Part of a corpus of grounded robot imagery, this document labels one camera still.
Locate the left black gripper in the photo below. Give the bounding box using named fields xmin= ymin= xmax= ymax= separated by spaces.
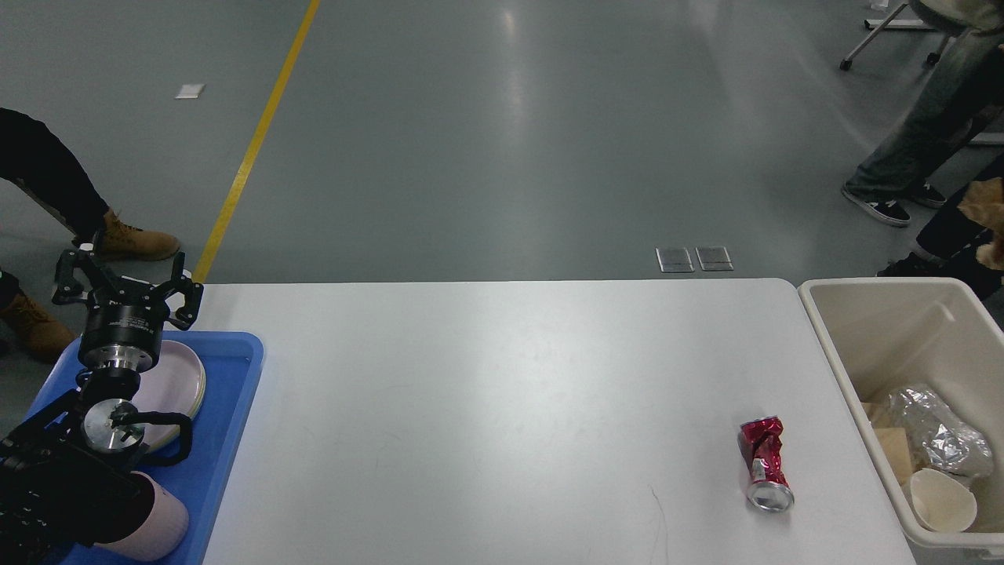
xmin=53 ymin=230 xmax=205 ymax=373

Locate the pink plate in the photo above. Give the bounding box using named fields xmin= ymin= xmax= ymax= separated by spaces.
xmin=130 ymin=340 xmax=206 ymax=420

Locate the pink cup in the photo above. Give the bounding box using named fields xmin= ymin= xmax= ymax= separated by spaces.
xmin=94 ymin=471 xmax=189 ymax=562

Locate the crushed red soda can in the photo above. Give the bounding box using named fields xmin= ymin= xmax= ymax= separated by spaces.
xmin=738 ymin=416 xmax=794 ymax=512

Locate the large brown paper bag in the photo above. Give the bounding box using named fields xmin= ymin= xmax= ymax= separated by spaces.
xmin=861 ymin=402 xmax=918 ymax=487

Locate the clear plastic wrapper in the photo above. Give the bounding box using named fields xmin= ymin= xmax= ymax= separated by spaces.
xmin=888 ymin=384 xmax=995 ymax=486

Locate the white bowl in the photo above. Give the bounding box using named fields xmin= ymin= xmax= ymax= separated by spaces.
xmin=901 ymin=468 xmax=977 ymax=533

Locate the brown paper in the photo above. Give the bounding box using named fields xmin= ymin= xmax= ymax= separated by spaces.
xmin=959 ymin=177 xmax=1003 ymax=272

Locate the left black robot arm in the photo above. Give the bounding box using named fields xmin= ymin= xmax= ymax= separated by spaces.
xmin=2 ymin=243 xmax=204 ymax=564

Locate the blue plastic tray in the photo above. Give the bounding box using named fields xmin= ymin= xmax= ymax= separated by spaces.
xmin=28 ymin=330 xmax=264 ymax=564

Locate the person with tan boots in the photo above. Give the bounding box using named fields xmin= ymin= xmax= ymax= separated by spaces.
xmin=1 ymin=108 xmax=180 ymax=363

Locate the grey floor plate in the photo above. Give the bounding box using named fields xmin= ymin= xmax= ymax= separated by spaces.
xmin=655 ymin=246 xmax=695 ymax=273
xmin=695 ymin=246 xmax=735 ymax=272

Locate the rolling chair base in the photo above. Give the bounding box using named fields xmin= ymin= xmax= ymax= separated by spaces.
xmin=838 ymin=1 xmax=957 ymax=72

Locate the person in dark trousers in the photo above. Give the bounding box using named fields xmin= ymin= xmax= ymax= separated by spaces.
xmin=876 ymin=156 xmax=1003 ymax=300

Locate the beige plastic bin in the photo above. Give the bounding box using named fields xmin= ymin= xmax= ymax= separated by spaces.
xmin=798 ymin=276 xmax=1004 ymax=560

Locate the person in grey trousers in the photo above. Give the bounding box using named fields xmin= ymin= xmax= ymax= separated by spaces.
xmin=842 ymin=1 xmax=1003 ymax=228

